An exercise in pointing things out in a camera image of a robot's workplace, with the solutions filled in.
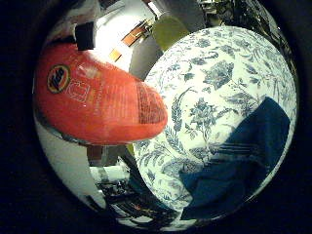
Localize teal cloth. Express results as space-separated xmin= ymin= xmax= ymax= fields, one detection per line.
xmin=178 ymin=97 xmax=292 ymax=221

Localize blue floral white tablecloth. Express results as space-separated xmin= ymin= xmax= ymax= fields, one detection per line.
xmin=133 ymin=25 xmax=298 ymax=228

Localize small orange wall panel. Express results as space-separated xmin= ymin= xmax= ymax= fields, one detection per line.
xmin=108 ymin=48 xmax=123 ymax=62

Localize long orange wall panel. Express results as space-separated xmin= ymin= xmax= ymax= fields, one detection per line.
xmin=121 ymin=19 xmax=154 ymax=47

